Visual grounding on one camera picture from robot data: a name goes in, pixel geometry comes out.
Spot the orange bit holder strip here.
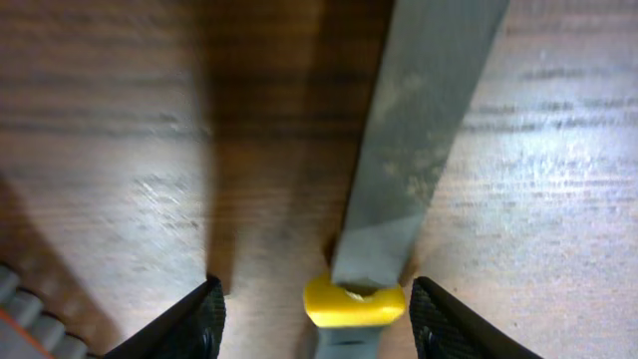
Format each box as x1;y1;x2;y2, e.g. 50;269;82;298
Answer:
1;265;93;359

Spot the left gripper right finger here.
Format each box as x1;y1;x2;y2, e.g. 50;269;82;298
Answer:
409;276;541;359

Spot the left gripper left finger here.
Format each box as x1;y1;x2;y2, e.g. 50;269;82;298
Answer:
104;276;226;359

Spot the metal file yellow-black handle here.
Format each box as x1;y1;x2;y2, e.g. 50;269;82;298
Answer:
303;0;508;359

